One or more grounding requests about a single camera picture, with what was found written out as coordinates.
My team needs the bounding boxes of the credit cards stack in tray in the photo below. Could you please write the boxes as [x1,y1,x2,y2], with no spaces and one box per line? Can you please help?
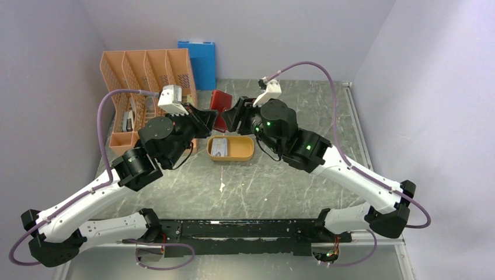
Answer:
[211,138,228,157]

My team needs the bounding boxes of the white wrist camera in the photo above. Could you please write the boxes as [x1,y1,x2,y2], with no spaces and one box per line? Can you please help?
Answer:
[253,77,281,107]
[158,85,188,116]

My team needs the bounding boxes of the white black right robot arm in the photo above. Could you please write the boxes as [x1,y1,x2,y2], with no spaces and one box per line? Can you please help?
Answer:
[221,97,416,242]

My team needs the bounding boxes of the red leather card holder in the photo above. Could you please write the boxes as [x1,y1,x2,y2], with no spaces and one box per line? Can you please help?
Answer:
[210,89,233,133]

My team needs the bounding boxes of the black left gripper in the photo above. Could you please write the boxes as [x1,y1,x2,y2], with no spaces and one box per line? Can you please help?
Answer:
[164,101,219,167]

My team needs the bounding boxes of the orange plastic file organizer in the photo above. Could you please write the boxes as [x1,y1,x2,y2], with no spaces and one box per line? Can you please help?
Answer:
[100,48,197,156]

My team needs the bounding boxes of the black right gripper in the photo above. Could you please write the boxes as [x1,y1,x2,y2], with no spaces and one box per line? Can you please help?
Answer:
[220,96,281,155]

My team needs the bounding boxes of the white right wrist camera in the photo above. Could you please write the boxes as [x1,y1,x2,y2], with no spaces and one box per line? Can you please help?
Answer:
[253,77,281,107]

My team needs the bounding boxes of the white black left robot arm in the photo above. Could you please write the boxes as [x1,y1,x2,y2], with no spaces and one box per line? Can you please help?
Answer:
[21,104,218,267]

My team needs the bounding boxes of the white stapler in organizer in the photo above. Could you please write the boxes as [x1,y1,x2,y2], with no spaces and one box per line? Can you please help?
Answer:
[121,110,135,132]

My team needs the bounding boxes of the blue plastic box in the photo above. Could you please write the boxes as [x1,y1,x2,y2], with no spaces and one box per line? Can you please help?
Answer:
[177,41,216,90]

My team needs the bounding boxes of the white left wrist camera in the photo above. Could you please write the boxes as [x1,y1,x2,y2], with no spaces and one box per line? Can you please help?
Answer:
[158,85,188,116]

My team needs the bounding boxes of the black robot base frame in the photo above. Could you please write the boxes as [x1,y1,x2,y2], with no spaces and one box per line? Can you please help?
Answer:
[139,218,352,258]

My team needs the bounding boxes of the yellow oval tray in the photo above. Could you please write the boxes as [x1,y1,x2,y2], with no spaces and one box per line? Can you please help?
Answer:
[207,135,255,162]

